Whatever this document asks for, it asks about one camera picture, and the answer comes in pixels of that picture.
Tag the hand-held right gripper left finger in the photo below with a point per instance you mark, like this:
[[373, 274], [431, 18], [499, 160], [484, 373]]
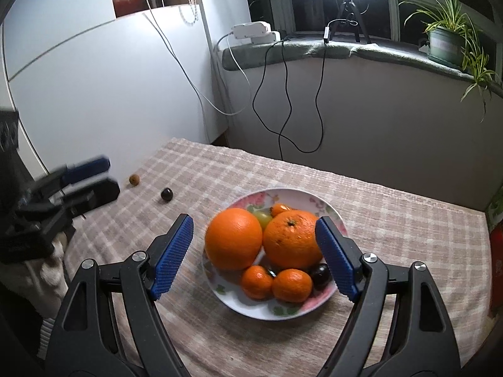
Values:
[[173, 255]]

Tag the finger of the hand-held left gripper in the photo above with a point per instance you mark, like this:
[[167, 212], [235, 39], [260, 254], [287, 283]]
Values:
[[88, 167], [96, 194]]

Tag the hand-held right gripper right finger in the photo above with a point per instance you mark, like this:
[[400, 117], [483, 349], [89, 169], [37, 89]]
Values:
[[338, 259]]

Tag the dark cherry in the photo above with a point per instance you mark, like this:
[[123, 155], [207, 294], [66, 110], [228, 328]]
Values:
[[320, 274], [167, 194]]

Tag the large smooth orange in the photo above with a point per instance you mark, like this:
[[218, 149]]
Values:
[[234, 239]]

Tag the small orange kumquat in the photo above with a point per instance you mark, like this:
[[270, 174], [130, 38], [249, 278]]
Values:
[[281, 209]]

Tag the green grape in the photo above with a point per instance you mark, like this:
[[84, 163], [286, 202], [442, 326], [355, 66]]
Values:
[[262, 216]]

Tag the white floral plate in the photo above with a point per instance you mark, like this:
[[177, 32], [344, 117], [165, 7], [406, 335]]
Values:
[[251, 306]]

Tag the brown longan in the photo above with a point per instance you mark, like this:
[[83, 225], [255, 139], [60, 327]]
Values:
[[134, 180]]

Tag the large orange with stem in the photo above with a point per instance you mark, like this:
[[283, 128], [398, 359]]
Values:
[[292, 239]]

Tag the small tangerine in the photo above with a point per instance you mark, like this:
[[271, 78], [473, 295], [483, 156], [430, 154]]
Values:
[[257, 282], [292, 286]]

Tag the checked beige tablecloth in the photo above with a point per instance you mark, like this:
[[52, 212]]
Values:
[[393, 243]]

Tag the white cloth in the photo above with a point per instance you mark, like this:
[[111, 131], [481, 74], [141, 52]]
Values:
[[51, 275]]

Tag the white cabinet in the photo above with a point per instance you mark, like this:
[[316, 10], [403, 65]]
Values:
[[98, 86]]

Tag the white ribbed panel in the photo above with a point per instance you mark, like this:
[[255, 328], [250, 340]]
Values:
[[45, 333]]

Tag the red cylinder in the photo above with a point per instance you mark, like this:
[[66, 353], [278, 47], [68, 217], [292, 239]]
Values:
[[497, 267]]

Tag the grey-green sill mat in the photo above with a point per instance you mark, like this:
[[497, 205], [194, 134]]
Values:
[[353, 51]]

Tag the white power strip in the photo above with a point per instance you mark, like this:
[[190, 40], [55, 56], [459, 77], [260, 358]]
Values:
[[251, 30]]

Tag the white adapter box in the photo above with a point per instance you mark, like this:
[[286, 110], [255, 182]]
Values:
[[273, 37]]

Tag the potted spider plant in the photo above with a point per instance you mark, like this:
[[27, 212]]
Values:
[[446, 43]]

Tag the black tripod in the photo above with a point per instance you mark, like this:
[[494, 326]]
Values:
[[351, 15]]

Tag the window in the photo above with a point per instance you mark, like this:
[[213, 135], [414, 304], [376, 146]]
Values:
[[314, 8]]

